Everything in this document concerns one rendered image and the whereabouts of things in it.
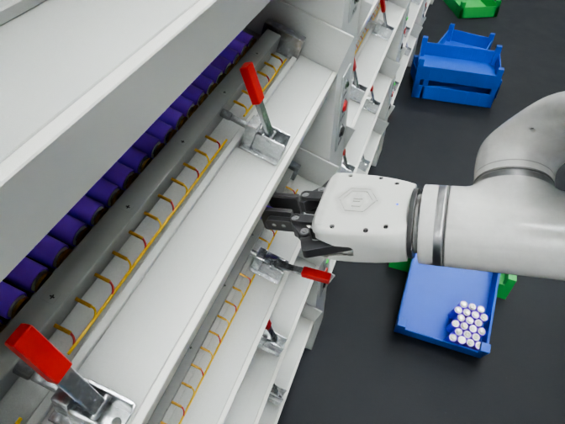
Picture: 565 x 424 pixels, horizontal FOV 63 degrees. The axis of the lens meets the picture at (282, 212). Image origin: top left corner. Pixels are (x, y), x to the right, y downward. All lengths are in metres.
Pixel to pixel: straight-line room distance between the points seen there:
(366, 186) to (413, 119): 1.31
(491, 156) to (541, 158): 0.04
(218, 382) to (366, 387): 0.62
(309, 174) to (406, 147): 1.00
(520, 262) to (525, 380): 0.76
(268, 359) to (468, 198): 0.41
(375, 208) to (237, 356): 0.22
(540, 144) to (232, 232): 0.30
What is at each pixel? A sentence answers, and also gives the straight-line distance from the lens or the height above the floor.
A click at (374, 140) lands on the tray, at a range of 1.45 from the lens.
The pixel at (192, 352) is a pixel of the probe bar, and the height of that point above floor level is 0.56.
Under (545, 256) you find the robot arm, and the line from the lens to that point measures 0.47.
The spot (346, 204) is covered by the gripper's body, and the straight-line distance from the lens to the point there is 0.50.
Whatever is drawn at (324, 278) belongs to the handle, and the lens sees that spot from 0.56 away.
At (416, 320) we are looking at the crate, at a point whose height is 0.02.
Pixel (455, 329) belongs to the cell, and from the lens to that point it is 1.13.
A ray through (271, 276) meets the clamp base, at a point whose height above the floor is 0.53.
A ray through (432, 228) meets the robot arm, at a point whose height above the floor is 0.67.
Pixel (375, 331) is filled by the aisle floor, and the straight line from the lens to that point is 1.17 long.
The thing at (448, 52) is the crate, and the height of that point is 0.10.
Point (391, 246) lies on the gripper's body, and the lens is 0.47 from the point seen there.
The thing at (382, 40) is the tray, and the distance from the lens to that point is 1.12.
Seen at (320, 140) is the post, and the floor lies 0.60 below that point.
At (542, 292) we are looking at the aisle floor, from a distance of 1.38.
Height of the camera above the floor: 1.00
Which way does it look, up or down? 46 degrees down
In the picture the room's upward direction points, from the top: straight up
